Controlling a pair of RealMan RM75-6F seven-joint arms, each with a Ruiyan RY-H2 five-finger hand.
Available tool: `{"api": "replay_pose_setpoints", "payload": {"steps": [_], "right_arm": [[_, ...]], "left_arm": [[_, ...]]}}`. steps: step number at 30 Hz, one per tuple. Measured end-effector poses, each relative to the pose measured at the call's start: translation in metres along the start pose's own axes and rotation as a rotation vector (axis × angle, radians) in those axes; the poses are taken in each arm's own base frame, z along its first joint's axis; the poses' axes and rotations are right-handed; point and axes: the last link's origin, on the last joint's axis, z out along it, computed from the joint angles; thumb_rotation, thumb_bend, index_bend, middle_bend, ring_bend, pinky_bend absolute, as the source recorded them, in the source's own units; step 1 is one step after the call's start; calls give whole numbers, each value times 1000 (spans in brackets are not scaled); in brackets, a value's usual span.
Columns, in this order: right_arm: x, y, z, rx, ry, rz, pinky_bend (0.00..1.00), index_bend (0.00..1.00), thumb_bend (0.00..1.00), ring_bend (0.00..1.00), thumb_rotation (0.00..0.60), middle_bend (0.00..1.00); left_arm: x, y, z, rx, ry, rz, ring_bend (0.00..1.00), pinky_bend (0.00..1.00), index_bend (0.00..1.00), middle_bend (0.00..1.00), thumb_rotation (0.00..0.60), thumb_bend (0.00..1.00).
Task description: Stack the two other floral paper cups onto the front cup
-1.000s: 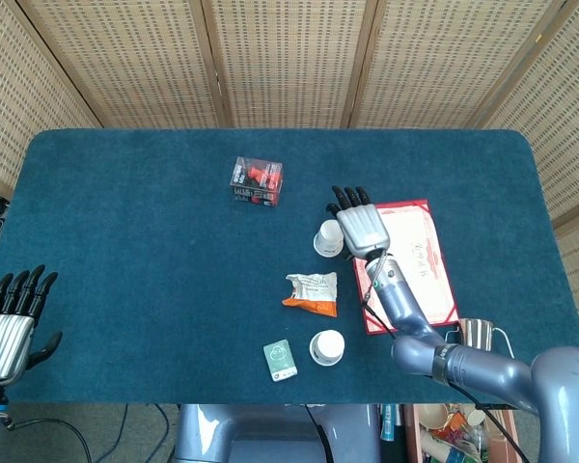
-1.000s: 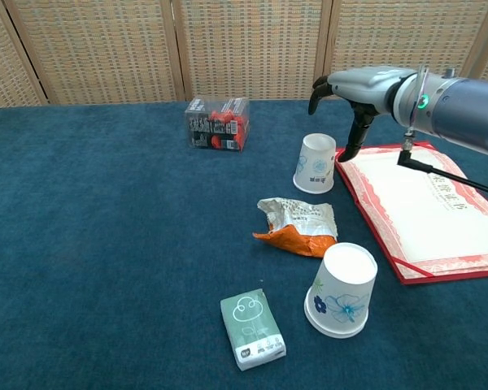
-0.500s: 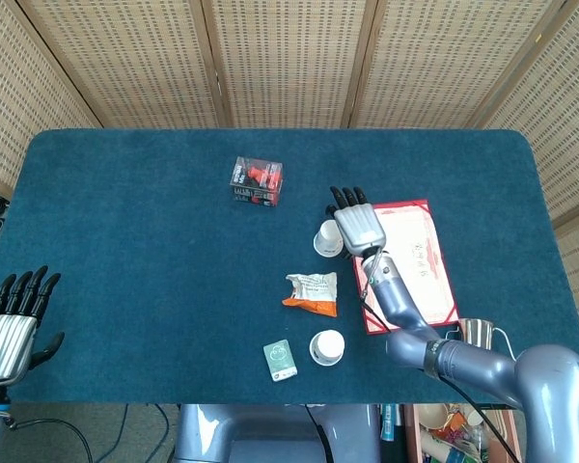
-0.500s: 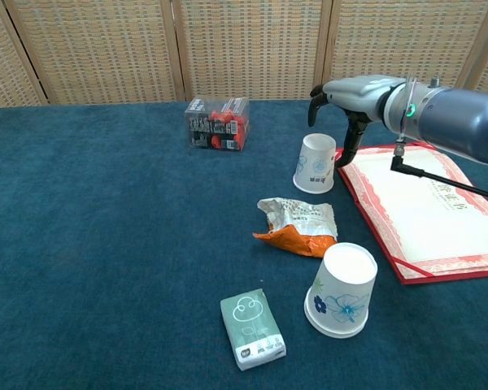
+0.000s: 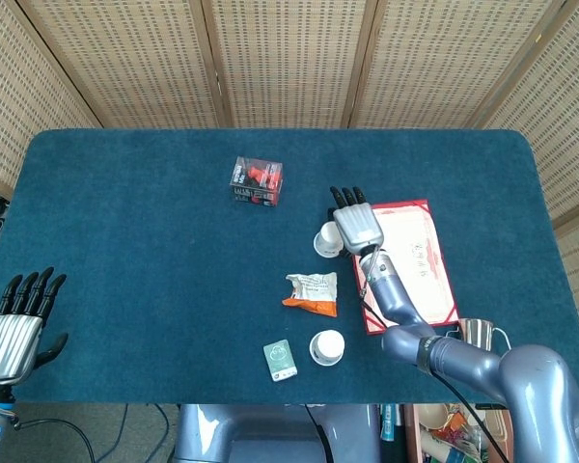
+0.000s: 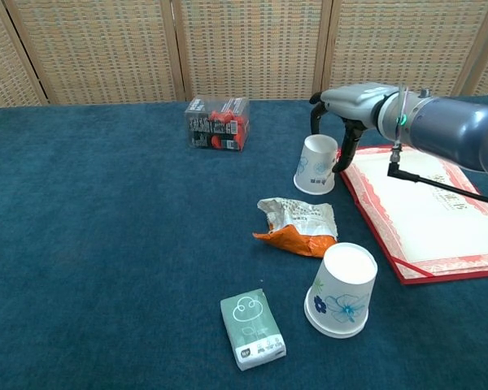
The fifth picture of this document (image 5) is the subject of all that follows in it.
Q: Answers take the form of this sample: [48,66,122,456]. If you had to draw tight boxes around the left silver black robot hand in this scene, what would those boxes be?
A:
[0,266,69,385]

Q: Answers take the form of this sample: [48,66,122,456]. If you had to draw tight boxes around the small steel pitcher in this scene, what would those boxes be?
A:
[446,317,511,349]

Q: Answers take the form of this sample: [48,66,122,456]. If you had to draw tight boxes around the green tissue pack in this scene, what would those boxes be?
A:
[262,339,298,383]

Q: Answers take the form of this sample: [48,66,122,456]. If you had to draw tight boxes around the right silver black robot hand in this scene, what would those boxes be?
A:
[326,185,386,257]

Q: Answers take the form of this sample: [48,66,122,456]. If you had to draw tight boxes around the black floor cable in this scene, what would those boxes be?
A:
[14,417,97,463]

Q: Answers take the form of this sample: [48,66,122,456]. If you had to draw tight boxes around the crumpled orange snack wrapper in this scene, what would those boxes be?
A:
[282,271,340,318]

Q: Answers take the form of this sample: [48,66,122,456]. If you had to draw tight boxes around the red certificate folder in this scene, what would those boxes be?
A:
[352,198,461,336]

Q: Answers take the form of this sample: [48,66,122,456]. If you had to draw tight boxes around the woven wooden folding screen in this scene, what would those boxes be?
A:
[0,0,579,334]

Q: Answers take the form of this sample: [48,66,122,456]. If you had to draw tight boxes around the blue floor cable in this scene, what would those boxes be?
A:
[108,403,129,463]

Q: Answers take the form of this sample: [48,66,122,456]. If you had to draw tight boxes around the blue carpet table mat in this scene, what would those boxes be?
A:
[0,127,579,405]

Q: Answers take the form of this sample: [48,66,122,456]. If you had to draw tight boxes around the clear box red black contents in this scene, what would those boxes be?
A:
[229,155,285,208]

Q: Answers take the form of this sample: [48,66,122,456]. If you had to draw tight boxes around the blue-grey robot torso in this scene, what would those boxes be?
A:
[173,402,382,463]

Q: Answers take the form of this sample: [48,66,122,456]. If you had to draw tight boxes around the brown box of clutter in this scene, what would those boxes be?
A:
[404,402,517,463]

